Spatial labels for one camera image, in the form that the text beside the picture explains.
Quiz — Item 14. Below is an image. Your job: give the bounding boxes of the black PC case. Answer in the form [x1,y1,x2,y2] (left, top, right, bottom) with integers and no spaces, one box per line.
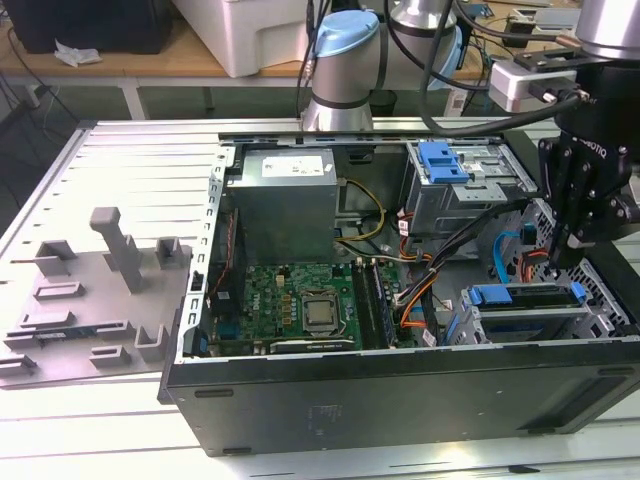
[157,115,640,459]

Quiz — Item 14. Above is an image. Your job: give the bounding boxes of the orange wire bundle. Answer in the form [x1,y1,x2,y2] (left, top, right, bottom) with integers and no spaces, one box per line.
[393,276,442,330]

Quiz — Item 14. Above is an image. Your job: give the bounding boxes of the blue plastic latch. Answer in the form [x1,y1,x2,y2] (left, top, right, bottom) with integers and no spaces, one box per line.
[418,141,472,185]

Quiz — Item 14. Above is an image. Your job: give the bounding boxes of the grey metal disk bay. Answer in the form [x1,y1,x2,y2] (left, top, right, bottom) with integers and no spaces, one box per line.
[444,281,629,347]

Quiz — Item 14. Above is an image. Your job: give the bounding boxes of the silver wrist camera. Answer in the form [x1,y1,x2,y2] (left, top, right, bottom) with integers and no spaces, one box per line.
[488,60,584,112]

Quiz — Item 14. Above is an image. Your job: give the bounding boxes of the CPU socket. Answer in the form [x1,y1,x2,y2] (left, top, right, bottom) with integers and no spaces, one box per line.
[297,291,347,340]

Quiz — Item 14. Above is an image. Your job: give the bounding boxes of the hard disk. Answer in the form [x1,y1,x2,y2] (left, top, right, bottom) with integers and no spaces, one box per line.
[447,281,587,347]

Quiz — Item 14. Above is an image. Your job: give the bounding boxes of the black RAM slot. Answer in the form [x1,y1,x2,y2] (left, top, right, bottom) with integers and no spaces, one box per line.
[352,259,381,350]

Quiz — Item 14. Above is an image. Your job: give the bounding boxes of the multicoloured power wire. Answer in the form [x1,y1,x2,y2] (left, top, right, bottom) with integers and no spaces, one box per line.
[518,251,552,285]

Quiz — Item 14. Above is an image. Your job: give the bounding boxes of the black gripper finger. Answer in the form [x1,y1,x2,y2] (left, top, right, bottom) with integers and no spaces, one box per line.
[538,138,599,266]
[563,192,640,269]

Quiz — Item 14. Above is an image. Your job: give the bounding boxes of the black graphics card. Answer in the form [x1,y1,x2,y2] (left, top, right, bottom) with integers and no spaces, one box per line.
[268,337,357,355]

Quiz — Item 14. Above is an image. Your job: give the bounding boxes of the white plastic box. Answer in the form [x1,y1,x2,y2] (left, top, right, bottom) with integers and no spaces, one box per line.
[174,0,321,79]

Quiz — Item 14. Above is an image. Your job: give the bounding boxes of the black wire bundle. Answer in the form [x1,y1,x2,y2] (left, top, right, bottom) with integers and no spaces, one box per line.
[419,195,539,346]

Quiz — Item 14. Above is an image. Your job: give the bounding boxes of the black RAM stick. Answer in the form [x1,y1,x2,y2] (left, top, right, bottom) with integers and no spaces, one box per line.
[368,259,400,347]

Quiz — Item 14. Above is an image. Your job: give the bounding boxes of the wooden desk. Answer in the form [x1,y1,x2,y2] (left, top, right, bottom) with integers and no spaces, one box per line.
[0,0,640,121]

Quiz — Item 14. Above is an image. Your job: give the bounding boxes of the green RAM stick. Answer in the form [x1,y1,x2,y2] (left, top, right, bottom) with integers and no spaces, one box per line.
[32,327,97,344]

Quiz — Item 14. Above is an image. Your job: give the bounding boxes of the yellow wires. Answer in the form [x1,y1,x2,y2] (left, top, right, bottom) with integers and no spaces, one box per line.
[333,178,387,247]

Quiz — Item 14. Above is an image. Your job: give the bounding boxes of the grey parts rack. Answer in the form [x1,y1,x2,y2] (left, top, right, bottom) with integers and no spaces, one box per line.
[0,206,195,390]

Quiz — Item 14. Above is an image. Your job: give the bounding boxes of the small black device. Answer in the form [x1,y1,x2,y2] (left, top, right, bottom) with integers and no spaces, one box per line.
[503,14,539,50]

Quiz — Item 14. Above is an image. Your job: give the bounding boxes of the crumpled white paper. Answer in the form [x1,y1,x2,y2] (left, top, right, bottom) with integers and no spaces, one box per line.
[53,39,104,69]

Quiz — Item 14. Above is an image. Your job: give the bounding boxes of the green motherboard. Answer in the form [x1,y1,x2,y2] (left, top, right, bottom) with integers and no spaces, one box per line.
[209,259,416,357]

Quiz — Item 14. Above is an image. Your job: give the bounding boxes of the large black box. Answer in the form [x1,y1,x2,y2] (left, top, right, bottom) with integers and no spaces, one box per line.
[9,0,174,55]

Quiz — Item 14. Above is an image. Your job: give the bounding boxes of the grey power supply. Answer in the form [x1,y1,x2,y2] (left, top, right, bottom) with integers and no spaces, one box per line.
[227,148,342,264]

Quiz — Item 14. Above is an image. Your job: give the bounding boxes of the silver CPU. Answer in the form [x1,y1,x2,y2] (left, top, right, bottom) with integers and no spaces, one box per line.
[304,300,338,327]

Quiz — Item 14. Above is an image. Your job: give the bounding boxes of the grey optical drive cage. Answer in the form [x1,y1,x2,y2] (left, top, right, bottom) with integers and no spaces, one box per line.
[403,141,540,241]

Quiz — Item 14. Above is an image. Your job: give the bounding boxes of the grey flat box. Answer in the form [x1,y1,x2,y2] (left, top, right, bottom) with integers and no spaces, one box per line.
[535,7,581,30]

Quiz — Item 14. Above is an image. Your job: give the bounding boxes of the blue SATA wire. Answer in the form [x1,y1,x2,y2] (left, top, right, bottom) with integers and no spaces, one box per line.
[492,224,539,285]

